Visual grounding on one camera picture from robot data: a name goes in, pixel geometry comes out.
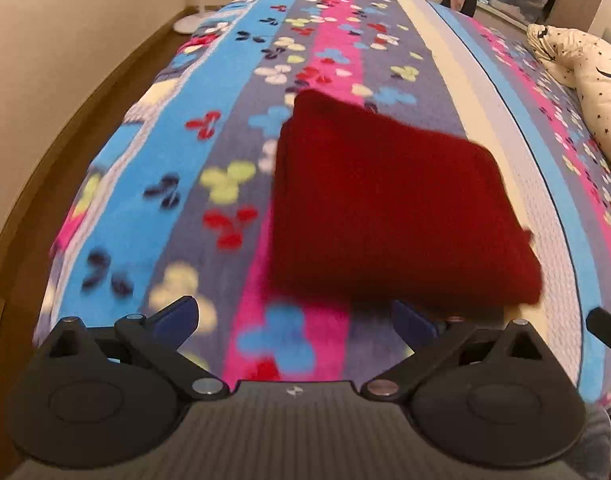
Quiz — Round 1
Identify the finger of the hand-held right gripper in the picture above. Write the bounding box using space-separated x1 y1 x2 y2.
585 307 611 369

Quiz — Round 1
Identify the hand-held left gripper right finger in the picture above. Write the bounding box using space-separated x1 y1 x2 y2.
360 300 557 404

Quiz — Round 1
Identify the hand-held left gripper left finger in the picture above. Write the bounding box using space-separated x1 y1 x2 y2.
34 295 231 402

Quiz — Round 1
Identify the red towel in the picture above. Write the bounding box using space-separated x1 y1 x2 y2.
268 89 545 309

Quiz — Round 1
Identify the grey cloth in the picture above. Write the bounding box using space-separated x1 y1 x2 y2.
578 402 611 480

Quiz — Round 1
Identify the striped floral bedspread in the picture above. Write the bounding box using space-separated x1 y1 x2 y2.
33 0 611 411

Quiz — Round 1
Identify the cream star print pillow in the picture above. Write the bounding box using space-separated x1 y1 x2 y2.
527 23 611 178

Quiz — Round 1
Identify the black and pink garment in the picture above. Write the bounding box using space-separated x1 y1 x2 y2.
441 0 479 17

